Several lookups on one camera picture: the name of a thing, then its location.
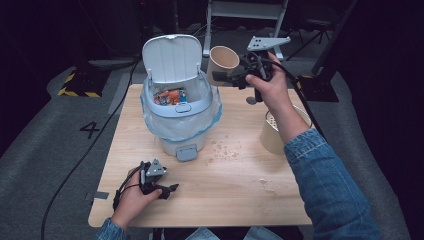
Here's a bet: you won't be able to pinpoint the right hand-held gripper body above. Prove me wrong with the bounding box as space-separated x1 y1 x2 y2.
238 35 292 103

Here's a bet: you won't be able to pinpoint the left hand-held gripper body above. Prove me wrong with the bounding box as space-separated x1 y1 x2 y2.
139 158 168 195

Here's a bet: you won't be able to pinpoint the brown paper cup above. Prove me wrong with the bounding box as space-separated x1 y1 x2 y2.
206 45 241 87

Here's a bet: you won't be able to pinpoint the white pedal trash bin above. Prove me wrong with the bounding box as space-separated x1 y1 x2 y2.
139 33 223 163

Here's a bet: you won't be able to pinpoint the blue snack packet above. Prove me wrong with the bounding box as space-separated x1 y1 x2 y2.
153 87 189 107

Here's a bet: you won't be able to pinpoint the person's left hand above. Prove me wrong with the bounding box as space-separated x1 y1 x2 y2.
111 168 164 230

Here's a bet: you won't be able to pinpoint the person's right hand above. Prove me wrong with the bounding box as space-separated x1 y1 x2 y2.
245 52 294 116

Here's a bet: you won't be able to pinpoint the black tripod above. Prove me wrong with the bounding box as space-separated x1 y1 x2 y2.
285 13 336 62

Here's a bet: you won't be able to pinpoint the grey tape strip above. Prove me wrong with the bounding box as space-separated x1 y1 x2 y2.
85 191 110 201

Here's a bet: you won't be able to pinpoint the beige container with perforated insert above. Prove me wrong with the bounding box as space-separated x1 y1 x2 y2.
259 104 314 156

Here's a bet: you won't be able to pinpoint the scattered food crumbs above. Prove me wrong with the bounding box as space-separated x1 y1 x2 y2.
208 133 243 164

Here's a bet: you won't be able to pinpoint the black stand with striped base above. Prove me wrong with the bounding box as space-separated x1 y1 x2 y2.
57 49 112 98
294 0 359 103

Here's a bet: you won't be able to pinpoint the person's legs in jeans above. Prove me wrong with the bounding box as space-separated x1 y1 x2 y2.
184 226 284 240

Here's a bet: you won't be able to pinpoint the white metal desk frame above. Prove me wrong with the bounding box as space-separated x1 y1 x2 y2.
202 0 290 62

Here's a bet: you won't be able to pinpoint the left hand-held gripper cable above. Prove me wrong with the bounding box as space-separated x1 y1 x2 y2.
112 163 145 212

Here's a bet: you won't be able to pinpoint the hand-held gripper cable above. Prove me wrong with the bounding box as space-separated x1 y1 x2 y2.
112 163 145 212
259 58 327 138

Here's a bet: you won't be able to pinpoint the right hand-held gripper cable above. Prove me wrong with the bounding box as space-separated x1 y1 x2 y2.
259 58 327 138

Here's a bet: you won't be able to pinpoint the long black floor cable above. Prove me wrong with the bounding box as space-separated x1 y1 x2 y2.
40 49 148 240

